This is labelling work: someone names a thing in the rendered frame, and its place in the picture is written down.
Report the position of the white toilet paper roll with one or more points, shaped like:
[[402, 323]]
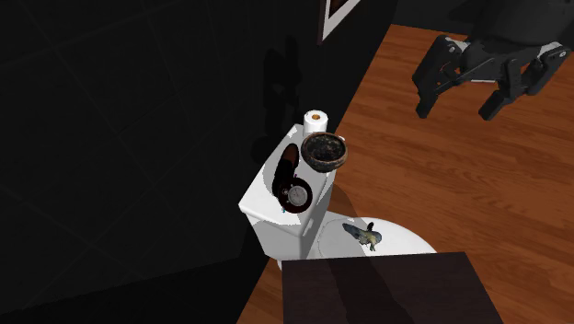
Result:
[[315, 125]]

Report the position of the grey bird figure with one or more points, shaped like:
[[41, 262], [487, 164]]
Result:
[[365, 235]]

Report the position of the dark speckled bowl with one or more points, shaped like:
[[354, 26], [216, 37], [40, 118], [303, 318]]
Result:
[[323, 152]]

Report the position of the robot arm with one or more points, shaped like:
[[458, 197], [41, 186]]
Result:
[[520, 18]]

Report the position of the white framed wall picture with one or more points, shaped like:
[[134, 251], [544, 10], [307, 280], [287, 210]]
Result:
[[334, 18]]

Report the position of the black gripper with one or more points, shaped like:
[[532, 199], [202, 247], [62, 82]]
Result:
[[489, 56]]

